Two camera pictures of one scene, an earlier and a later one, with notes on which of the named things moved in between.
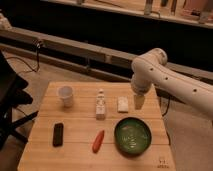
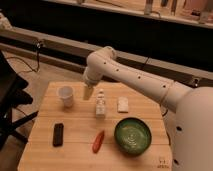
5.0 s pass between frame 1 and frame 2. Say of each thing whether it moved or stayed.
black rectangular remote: stayed
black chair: stayed
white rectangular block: stayed
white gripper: moved
